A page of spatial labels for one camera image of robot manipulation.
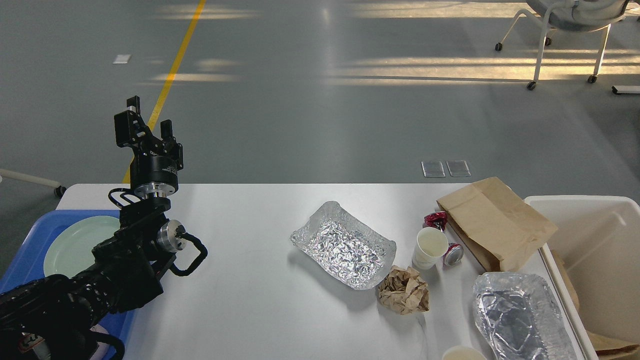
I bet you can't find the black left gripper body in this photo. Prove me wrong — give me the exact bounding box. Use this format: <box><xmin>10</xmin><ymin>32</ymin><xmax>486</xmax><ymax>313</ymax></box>
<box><xmin>130</xmin><ymin>150</ymin><xmax>179</xmax><ymax>198</ymax></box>

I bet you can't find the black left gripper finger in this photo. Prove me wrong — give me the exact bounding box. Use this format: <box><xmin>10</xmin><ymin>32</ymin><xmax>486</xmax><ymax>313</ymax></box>
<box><xmin>114</xmin><ymin>96</ymin><xmax>154</xmax><ymax>155</ymax></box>
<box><xmin>158</xmin><ymin>120</ymin><xmax>184</xmax><ymax>171</ymax></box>

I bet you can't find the light green plate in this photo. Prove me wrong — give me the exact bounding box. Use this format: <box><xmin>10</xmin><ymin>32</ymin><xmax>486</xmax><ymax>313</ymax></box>
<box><xmin>43</xmin><ymin>215</ymin><xmax>121</xmax><ymax>278</ymax></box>

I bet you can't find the brown paper bag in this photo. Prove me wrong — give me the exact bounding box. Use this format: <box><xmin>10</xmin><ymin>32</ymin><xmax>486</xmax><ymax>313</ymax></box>
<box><xmin>436</xmin><ymin>177</ymin><xmax>559</xmax><ymax>272</ymax></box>

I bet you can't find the pink mug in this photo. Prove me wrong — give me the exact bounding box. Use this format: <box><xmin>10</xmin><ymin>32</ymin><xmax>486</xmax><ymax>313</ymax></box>
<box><xmin>90</xmin><ymin>324</ymin><xmax>111</xmax><ymax>360</ymax></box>

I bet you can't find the crumpled foil under arm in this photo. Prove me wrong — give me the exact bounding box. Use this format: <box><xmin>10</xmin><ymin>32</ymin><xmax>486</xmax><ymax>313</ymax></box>
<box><xmin>472</xmin><ymin>272</ymin><xmax>578</xmax><ymax>360</ymax></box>

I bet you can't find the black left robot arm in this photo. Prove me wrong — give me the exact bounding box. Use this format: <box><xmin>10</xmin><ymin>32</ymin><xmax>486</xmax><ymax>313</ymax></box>
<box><xmin>0</xmin><ymin>96</ymin><xmax>208</xmax><ymax>360</ymax></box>

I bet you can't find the white paper on floor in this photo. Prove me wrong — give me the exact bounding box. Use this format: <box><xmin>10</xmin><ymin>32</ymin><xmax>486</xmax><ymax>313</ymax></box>
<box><xmin>112</xmin><ymin>54</ymin><xmax>132</xmax><ymax>65</ymax></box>

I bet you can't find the white leg with caster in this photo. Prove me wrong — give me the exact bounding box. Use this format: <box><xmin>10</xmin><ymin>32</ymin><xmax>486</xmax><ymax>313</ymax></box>
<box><xmin>0</xmin><ymin>168</ymin><xmax>67</xmax><ymax>199</ymax></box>

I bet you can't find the blue plastic tray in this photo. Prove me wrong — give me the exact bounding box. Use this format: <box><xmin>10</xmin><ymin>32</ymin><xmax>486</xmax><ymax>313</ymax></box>
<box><xmin>1</xmin><ymin>210</ymin><xmax>140</xmax><ymax>360</ymax></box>

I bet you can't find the aluminium foil tray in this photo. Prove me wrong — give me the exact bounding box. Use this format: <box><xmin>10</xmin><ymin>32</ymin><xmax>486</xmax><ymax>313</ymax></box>
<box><xmin>290</xmin><ymin>201</ymin><xmax>397</xmax><ymax>290</ymax></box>

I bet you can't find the crumpled brown paper ball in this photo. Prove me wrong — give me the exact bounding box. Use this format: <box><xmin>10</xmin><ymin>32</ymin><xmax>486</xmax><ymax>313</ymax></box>
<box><xmin>377</xmin><ymin>265</ymin><xmax>430</xmax><ymax>315</ymax></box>

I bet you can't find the crushed red soda can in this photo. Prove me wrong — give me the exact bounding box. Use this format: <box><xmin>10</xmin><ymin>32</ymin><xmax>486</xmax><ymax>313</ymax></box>
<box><xmin>423</xmin><ymin>210</ymin><xmax>464</xmax><ymax>267</ymax></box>

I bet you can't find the white paper cup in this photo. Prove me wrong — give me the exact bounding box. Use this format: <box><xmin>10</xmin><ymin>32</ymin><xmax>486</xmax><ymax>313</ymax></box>
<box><xmin>412</xmin><ymin>227</ymin><xmax>449</xmax><ymax>271</ymax></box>

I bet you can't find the white cup bottom edge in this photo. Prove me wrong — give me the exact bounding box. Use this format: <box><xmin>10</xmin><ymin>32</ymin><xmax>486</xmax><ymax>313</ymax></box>
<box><xmin>441</xmin><ymin>345</ymin><xmax>487</xmax><ymax>360</ymax></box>

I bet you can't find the white chair on casters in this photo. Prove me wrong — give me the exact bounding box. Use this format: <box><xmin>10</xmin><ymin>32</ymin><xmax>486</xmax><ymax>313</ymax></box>
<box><xmin>494</xmin><ymin>0</ymin><xmax>629</xmax><ymax>91</ymax></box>

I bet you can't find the white plastic bin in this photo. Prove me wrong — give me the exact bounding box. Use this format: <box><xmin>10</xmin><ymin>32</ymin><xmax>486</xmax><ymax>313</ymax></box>
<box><xmin>525</xmin><ymin>195</ymin><xmax>640</xmax><ymax>360</ymax></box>

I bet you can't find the white bar on floor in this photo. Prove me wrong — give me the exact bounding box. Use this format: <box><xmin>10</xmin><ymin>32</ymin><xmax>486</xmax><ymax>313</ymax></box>
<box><xmin>611</xmin><ymin>85</ymin><xmax>640</xmax><ymax>95</ymax></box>

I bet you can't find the brown paper in bin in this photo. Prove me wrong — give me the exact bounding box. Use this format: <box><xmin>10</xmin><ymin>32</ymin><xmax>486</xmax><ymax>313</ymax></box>
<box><xmin>551</xmin><ymin>250</ymin><xmax>640</xmax><ymax>360</ymax></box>

